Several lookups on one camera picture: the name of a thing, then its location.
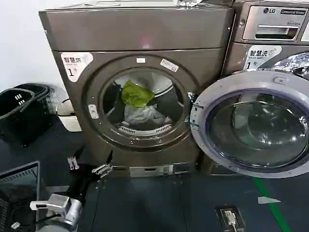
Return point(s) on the black floor socket box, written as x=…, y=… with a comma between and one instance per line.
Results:
x=228, y=216

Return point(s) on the green garment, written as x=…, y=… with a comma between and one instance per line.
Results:
x=136, y=95

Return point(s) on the green floor tape strip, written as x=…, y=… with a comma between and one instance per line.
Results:
x=270, y=203

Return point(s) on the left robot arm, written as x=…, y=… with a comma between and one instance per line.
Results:
x=68, y=210

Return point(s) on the grey washing machine with drawer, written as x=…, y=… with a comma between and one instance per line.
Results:
x=237, y=55

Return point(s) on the crumpled silver foil bag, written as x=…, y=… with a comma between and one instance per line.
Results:
x=189, y=3

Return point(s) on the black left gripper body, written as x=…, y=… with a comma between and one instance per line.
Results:
x=84, y=181

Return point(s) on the round glass dryer door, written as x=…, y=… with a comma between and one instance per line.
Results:
x=253, y=125

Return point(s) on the pale grey garment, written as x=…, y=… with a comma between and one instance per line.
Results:
x=142, y=114

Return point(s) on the grey dryer with open drum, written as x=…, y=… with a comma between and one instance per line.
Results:
x=135, y=43

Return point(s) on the laptop computer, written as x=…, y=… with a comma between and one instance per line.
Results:
x=19, y=178

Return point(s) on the black plastic laundry basket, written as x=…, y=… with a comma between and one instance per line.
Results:
x=21, y=123

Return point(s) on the white paper scrap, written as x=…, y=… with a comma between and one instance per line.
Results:
x=266, y=200

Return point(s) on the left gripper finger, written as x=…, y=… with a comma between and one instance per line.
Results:
x=73, y=163
x=103, y=168

